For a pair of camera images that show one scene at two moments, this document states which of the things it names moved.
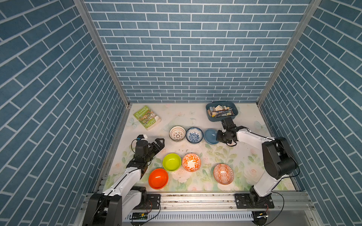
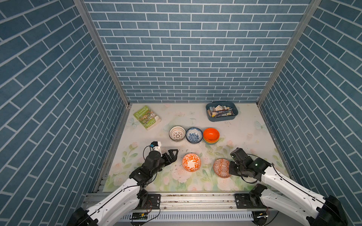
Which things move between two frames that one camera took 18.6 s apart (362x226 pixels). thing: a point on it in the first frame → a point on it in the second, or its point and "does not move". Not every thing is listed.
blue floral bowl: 194,135 does not move
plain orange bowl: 158,178 → 211,135
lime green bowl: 171,162 → 211,142
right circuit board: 259,217 does not move
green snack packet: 147,117 does not move
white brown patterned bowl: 177,133 does not move
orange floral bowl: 191,162 does not move
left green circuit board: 139,216 does not move
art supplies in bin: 220,110 does not move
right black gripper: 218,137 → 231,171
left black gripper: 160,145 → 172,158
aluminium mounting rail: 215,202 does not move
